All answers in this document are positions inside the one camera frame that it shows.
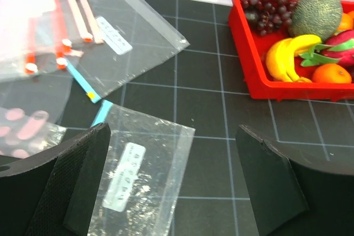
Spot clear zip bag blue zipper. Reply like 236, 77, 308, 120
67, 0, 189, 103

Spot pink dragon fruit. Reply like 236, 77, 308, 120
299, 29, 353, 67

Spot orange tangerine front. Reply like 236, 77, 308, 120
311, 64, 352, 84

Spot red plastic tray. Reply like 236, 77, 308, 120
228, 0, 353, 102

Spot yellow banana bunch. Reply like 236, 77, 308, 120
265, 34, 321, 82

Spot green netted melon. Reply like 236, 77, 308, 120
288, 0, 343, 41

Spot orange tangerine back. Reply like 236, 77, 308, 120
337, 11, 354, 32

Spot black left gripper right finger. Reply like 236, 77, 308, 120
236, 125, 353, 235

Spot clear bag pink dots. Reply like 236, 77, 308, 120
1, 79, 72, 159

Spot clear zip bag white label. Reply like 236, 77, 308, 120
88, 100, 195, 236

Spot purple grape bunch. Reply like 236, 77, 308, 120
240, 0, 298, 36

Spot orange tangerine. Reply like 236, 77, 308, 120
337, 11, 354, 32
311, 64, 352, 84

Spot stack of pink zip bags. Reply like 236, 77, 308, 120
1, 0, 103, 82

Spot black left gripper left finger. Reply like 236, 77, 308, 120
1, 123, 111, 235

